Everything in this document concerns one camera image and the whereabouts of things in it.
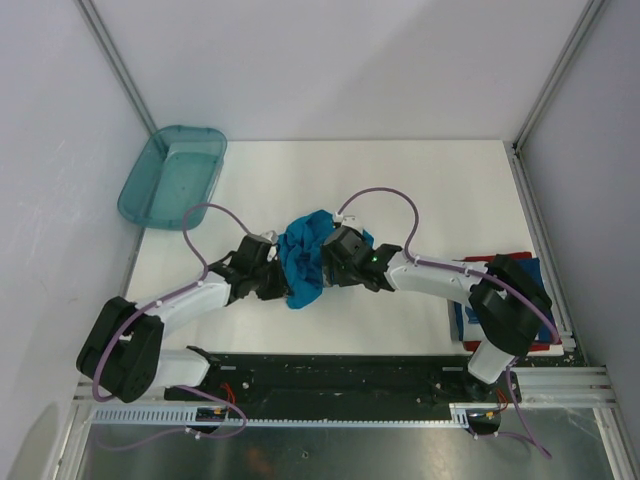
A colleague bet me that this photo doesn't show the bright blue t-shirt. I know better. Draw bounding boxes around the bright blue t-shirt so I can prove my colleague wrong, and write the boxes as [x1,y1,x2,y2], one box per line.
[277,210,375,311]

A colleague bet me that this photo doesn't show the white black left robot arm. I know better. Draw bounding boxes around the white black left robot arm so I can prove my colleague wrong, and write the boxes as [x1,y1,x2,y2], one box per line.
[76,232,289,403]

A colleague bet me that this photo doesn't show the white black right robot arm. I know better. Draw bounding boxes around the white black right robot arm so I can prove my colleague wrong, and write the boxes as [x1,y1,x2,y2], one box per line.
[321,226,560,401]

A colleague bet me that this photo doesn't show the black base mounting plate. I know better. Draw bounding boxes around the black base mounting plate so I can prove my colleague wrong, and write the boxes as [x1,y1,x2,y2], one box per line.
[195,351,518,403]

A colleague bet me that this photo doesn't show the teal translucent plastic bin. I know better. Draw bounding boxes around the teal translucent plastic bin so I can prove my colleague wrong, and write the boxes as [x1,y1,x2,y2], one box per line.
[117,125,227,231]

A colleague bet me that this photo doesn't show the folded red t-shirt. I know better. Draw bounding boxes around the folded red t-shirt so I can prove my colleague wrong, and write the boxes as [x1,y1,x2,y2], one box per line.
[460,252,564,354]

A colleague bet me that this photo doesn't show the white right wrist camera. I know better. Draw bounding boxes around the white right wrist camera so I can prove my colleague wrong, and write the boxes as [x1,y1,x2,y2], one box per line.
[332,212,360,228]

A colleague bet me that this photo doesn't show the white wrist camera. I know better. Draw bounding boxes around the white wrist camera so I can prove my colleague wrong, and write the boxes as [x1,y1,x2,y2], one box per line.
[332,212,360,228]
[261,230,279,262]

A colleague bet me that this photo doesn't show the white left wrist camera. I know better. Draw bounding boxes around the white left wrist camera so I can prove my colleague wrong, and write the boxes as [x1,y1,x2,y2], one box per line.
[261,230,279,262]

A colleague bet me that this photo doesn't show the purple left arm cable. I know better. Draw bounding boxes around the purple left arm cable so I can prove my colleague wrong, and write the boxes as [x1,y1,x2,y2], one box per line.
[92,203,257,451]

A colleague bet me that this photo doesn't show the white slotted cable duct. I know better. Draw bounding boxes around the white slotted cable duct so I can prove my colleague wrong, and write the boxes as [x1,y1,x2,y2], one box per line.
[89,403,506,429]

